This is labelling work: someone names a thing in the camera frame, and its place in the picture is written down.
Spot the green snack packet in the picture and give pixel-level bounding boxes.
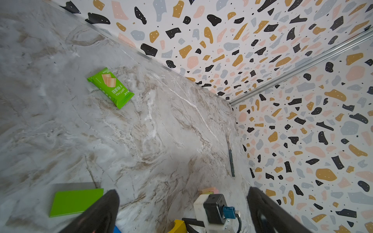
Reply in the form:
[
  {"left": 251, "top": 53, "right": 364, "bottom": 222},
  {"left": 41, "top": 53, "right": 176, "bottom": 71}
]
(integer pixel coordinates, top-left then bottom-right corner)
[{"left": 87, "top": 68, "right": 135, "bottom": 109}]

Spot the yellow arch block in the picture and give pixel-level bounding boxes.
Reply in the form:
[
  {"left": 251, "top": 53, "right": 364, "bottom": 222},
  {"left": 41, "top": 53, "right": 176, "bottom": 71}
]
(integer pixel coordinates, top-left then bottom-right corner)
[{"left": 168, "top": 219, "right": 187, "bottom": 233}]

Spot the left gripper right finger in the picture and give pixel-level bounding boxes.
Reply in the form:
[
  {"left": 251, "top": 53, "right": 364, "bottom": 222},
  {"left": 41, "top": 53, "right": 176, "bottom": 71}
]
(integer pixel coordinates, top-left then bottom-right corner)
[{"left": 247, "top": 187, "right": 310, "bottom": 233}]

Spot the blue cube block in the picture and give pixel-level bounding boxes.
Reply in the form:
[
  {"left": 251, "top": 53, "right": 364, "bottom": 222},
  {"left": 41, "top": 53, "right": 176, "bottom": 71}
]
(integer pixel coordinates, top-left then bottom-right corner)
[{"left": 114, "top": 226, "right": 121, "bottom": 233}]

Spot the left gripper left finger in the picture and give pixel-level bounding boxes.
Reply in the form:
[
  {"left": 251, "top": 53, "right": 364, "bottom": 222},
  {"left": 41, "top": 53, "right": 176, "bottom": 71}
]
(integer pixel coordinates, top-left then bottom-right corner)
[{"left": 66, "top": 189, "right": 119, "bottom": 233}]

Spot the dark green block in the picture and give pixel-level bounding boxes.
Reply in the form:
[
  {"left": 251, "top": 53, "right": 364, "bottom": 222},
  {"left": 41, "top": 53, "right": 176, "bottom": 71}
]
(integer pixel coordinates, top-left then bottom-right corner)
[{"left": 49, "top": 188, "right": 104, "bottom": 217}]

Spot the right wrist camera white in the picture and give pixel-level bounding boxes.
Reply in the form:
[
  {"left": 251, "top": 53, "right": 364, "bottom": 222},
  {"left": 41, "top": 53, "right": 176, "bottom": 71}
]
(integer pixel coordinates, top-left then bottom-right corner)
[{"left": 189, "top": 194, "right": 242, "bottom": 233}]

